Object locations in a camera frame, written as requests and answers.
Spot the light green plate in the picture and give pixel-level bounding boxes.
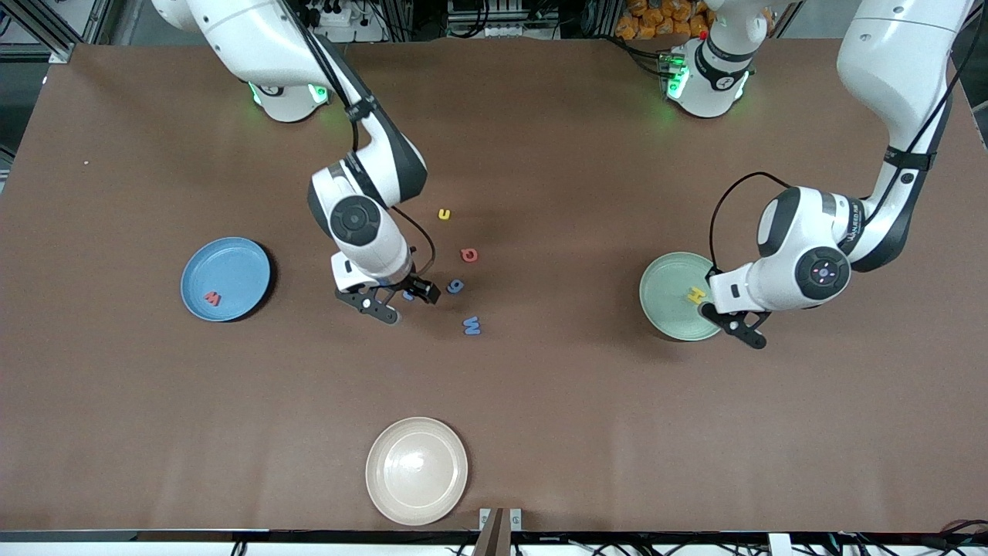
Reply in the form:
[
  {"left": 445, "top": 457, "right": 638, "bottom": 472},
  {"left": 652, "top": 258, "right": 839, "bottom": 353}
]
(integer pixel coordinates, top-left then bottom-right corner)
[{"left": 639, "top": 252, "right": 726, "bottom": 341}]

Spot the blue plate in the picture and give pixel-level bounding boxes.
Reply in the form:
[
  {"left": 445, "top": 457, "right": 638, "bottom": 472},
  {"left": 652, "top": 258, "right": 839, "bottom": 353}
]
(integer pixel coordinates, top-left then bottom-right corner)
[{"left": 181, "top": 237, "right": 272, "bottom": 322}]

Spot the beige plate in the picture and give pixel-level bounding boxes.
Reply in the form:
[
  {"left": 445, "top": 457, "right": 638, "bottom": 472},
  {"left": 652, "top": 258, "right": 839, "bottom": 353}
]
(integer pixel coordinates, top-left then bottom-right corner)
[{"left": 366, "top": 417, "right": 469, "bottom": 527}]

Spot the brown table cover mat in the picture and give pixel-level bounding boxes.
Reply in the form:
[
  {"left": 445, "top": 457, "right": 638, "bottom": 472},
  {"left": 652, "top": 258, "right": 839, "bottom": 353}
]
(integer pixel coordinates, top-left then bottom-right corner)
[{"left": 0, "top": 37, "right": 988, "bottom": 534}]

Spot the white power strip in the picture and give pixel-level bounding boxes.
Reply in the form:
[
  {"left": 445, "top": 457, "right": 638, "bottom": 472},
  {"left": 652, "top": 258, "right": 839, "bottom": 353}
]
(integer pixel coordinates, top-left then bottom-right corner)
[{"left": 305, "top": 0, "right": 364, "bottom": 32}]

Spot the bag of orange items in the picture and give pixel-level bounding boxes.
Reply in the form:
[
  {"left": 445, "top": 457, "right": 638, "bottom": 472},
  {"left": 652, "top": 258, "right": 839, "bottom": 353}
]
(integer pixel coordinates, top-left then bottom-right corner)
[{"left": 615, "top": 0, "right": 711, "bottom": 41}]

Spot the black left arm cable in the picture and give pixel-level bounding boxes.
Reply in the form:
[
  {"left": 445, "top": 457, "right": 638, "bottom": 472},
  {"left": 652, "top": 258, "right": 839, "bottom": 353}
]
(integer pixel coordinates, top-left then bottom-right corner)
[{"left": 709, "top": 0, "right": 988, "bottom": 273}]

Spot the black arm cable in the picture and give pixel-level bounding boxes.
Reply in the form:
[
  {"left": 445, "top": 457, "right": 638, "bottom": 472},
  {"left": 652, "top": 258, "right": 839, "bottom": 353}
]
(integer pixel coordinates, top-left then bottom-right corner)
[
  {"left": 709, "top": 0, "right": 988, "bottom": 273},
  {"left": 282, "top": 0, "right": 438, "bottom": 280}
]

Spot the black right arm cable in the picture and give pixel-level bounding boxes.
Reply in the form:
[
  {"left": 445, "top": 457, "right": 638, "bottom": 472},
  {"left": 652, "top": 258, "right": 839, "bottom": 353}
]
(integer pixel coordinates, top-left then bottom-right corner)
[{"left": 282, "top": 0, "right": 438, "bottom": 280}]

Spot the metal table edge bracket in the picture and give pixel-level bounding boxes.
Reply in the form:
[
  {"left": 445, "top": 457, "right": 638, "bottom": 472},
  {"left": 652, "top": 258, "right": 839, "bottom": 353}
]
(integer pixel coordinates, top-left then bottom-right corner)
[{"left": 472, "top": 507, "right": 523, "bottom": 556}]

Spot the metal rack with cables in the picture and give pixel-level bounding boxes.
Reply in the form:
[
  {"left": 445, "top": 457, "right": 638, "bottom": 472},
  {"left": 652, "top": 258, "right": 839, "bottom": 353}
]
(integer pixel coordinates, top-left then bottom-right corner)
[{"left": 446, "top": 0, "right": 568, "bottom": 39}]

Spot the black cable bundle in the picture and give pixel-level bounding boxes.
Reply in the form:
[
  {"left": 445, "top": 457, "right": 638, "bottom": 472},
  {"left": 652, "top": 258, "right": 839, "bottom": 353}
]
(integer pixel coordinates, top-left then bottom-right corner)
[{"left": 938, "top": 519, "right": 988, "bottom": 556}]

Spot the aluminium frame profile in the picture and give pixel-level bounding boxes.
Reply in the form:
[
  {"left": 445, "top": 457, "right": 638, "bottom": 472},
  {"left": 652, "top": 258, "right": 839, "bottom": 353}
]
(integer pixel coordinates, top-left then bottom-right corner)
[
  {"left": 957, "top": 0, "right": 988, "bottom": 55},
  {"left": 0, "top": 0, "right": 97, "bottom": 64}
]

